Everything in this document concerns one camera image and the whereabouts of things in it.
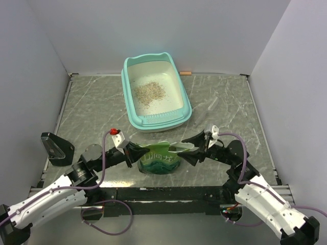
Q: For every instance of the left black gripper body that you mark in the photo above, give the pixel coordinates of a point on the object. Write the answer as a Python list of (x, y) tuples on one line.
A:
[(113, 157)]

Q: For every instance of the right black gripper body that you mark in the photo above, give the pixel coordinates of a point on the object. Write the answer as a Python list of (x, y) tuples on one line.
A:
[(215, 151)]

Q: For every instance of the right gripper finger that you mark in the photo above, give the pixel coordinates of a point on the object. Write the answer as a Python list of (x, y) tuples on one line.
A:
[(192, 157), (197, 140)]

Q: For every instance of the green litter bag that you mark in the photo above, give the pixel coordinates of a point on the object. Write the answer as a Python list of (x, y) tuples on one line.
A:
[(162, 159)]

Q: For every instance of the clear plastic scoop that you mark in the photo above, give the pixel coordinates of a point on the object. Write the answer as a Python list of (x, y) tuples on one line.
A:
[(201, 115)]

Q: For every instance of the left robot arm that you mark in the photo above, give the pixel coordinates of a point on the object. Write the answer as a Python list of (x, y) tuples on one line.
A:
[(79, 185)]

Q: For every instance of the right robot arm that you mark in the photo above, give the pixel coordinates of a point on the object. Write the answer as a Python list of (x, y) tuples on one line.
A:
[(248, 187)]

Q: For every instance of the teal litter box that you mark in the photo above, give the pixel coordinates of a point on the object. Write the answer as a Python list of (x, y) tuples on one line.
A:
[(170, 112)]

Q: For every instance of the scattered litter granules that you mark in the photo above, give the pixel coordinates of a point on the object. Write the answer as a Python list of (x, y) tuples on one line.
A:
[(149, 92)]

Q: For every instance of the black triangular stand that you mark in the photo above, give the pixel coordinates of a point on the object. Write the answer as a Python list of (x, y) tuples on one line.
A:
[(60, 151)]

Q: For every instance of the small orange block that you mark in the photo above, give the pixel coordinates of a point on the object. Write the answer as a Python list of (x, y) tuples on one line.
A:
[(185, 73)]

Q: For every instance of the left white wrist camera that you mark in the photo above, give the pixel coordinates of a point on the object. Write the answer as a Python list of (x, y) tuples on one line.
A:
[(119, 139)]

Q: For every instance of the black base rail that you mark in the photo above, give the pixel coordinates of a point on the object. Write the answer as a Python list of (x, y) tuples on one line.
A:
[(209, 200)]

